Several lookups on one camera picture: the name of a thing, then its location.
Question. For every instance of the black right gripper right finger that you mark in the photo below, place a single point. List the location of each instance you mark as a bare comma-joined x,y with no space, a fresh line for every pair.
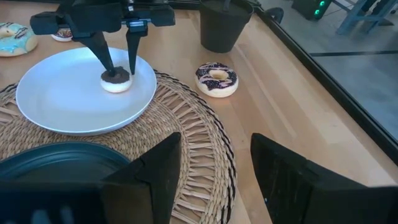
280,180

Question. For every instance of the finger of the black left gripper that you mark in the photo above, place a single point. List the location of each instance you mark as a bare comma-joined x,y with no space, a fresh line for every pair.
99,46
133,40

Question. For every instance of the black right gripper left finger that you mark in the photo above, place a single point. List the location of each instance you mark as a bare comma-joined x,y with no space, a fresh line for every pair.
149,186

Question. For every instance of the small brown sprinkled donut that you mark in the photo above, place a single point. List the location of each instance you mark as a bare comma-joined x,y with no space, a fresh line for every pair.
63,36

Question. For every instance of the small chocolate donut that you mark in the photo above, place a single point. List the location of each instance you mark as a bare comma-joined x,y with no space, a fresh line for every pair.
116,82

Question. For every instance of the large chocolate donut pink stripes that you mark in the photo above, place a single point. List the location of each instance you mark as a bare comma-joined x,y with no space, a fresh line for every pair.
205,85

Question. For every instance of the large mint green donut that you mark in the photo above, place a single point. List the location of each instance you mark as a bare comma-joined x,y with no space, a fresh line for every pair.
12,43

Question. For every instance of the white round plate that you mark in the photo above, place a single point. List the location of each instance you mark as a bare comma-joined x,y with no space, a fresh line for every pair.
62,93

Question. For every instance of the round woven straw placemat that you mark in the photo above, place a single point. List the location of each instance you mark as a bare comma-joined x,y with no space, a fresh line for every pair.
186,130

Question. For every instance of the green plant in black pot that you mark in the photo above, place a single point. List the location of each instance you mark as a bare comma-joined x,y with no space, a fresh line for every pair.
224,28

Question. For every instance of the black round plate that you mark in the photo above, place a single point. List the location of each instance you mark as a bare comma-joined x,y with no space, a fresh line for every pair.
62,158

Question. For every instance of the black box with green lights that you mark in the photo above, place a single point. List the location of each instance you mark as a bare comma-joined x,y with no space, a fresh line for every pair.
308,9

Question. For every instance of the blue metal stand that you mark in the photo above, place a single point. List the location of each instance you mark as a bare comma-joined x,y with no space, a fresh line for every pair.
351,15

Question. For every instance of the black aluminium table frame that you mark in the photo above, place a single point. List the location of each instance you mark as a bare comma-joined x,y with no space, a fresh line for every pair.
342,95

